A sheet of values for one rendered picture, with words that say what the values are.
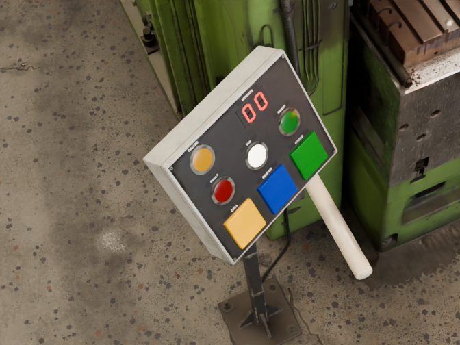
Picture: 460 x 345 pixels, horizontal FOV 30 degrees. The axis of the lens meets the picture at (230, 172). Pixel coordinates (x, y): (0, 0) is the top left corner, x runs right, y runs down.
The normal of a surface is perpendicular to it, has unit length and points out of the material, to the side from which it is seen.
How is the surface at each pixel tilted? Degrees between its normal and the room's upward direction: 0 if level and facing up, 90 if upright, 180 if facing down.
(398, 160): 90
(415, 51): 90
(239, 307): 0
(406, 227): 89
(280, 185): 60
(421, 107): 90
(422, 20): 0
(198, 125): 30
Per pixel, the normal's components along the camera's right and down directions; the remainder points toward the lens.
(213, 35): 0.29, 0.82
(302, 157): 0.60, 0.22
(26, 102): -0.09, -0.49
